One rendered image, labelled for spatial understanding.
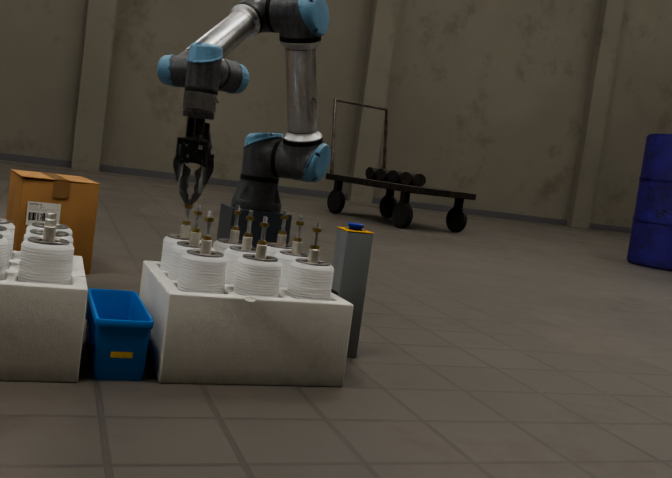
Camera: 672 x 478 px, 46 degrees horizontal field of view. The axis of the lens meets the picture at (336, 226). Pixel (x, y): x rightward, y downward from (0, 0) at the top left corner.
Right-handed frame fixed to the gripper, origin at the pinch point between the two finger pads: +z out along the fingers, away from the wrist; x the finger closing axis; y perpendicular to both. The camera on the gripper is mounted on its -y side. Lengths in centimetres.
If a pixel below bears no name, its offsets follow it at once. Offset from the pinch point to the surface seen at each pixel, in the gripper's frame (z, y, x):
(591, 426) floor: 35, 30, 90
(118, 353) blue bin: 28.8, 34.1, -6.6
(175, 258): 12.1, 15.5, 0.0
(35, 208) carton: 14, -68, -54
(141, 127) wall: -19, -746, -142
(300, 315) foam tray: 19.3, 25.0, 27.7
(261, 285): 14.1, 24.6, 19.0
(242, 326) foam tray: 22.2, 28.6, 16.2
